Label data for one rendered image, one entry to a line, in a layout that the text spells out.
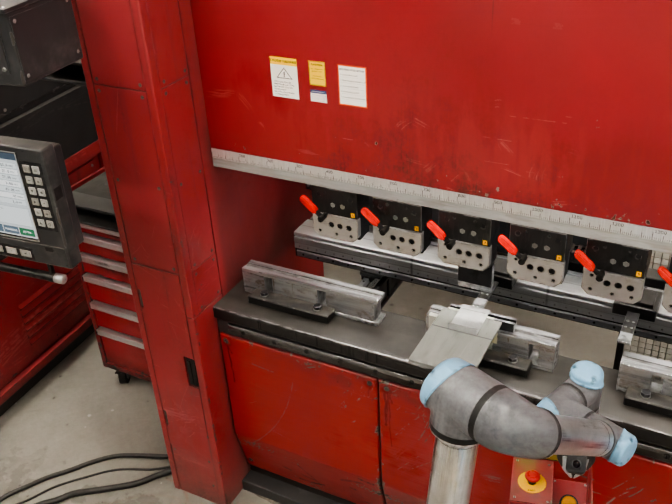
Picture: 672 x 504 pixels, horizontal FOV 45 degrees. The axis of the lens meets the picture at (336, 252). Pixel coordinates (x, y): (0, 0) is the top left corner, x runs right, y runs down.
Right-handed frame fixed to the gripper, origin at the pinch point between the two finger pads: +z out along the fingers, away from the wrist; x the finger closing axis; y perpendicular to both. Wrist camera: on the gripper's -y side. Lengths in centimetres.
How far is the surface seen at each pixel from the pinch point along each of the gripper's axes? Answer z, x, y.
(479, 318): -13, 28, 41
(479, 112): -76, 31, 46
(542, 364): -2.7, 9.5, 36.1
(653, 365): -10.0, -19.2, 33.2
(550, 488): 5.8, 5.0, -0.2
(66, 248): -47, 137, 13
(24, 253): -43, 152, 14
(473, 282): -23, 31, 45
